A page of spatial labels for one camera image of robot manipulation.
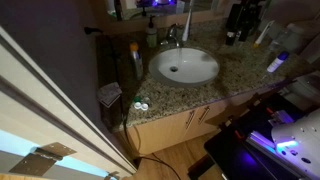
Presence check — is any orange capped bottle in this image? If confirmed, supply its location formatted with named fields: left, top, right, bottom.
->
left=128, top=41, right=145, bottom=81

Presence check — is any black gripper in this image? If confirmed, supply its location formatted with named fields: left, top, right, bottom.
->
left=225, top=0, right=264, bottom=47

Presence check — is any wooden vanity cabinet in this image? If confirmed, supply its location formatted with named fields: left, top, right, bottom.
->
left=125, top=84, right=284, bottom=157

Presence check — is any white toilet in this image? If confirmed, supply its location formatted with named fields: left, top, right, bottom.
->
left=283, top=19, right=320, bottom=112

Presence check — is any dark bin with paper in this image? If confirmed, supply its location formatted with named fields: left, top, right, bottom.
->
left=96, top=81, right=125, bottom=133

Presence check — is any wood framed mirror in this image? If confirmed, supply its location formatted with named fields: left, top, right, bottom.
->
left=89, top=0, right=236, bottom=35

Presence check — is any black wall hook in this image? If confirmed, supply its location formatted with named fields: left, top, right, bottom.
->
left=83, top=26, right=103, bottom=36

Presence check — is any black cable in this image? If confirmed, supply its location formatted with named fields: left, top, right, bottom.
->
left=122, top=99, right=183, bottom=180

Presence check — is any metal cabinet handle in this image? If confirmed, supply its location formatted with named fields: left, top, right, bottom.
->
left=198, top=105, right=211, bottom=125
left=184, top=109, right=197, bottom=131

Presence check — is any white orange toothbrush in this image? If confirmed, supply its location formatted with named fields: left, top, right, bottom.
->
left=253, top=19, right=275, bottom=49

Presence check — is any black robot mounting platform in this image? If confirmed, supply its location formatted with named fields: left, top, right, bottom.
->
left=187, top=91, right=306, bottom=180

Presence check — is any green soap pump bottle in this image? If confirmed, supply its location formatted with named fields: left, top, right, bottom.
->
left=145, top=14, right=159, bottom=49

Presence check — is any white oval sink basin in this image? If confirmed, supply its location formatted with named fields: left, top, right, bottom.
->
left=148, top=46, right=221, bottom=88

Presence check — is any small metal door hinge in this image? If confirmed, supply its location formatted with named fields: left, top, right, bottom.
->
left=103, top=170, right=122, bottom=180

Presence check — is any large metal door hinge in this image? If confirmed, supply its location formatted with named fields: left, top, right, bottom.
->
left=8, top=142, right=78, bottom=177

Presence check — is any white purple toothpaste tube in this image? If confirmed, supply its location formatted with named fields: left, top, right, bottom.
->
left=266, top=51, right=291, bottom=74

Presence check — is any white door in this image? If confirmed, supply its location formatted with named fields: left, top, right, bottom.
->
left=0, top=25, right=138, bottom=180

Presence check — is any white contact lens case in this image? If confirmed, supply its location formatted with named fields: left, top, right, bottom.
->
left=132, top=96, right=150, bottom=112

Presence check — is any chrome faucet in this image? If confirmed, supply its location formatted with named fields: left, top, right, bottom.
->
left=159, top=23, right=185, bottom=50

